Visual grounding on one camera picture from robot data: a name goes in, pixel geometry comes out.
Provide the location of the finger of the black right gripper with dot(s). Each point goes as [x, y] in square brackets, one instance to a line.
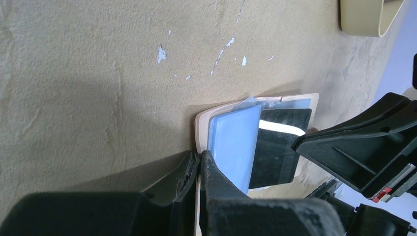
[387, 128]
[365, 175]

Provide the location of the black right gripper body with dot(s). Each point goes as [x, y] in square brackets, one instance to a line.
[398, 185]

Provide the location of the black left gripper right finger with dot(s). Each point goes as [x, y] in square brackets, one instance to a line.
[227, 211]

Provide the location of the black credit card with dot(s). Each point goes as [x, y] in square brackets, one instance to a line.
[275, 162]

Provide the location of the beige oval card tray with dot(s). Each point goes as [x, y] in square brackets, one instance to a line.
[369, 18]

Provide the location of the beige card holder wallet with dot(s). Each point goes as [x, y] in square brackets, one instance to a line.
[229, 132]

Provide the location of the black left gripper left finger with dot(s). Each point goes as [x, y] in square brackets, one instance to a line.
[165, 209]

